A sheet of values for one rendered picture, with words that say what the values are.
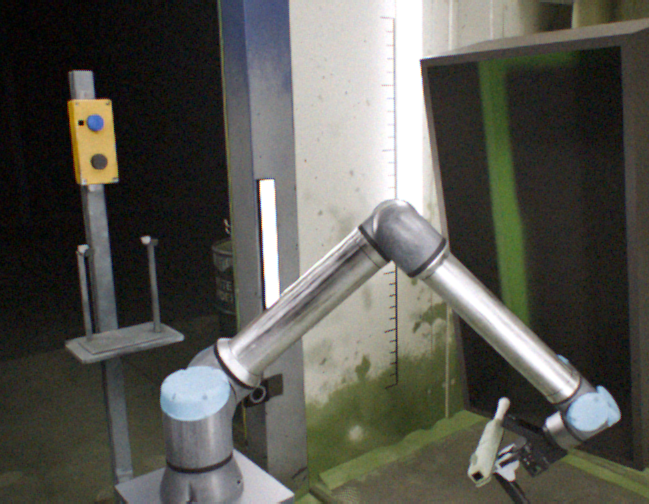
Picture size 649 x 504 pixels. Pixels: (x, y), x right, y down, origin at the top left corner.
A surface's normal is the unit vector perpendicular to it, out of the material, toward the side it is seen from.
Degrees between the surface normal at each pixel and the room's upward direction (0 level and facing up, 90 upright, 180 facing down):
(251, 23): 90
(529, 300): 102
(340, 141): 90
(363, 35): 90
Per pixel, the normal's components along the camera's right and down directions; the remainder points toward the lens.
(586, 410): 0.04, 0.25
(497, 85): -0.70, 0.36
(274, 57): 0.61, 0.15
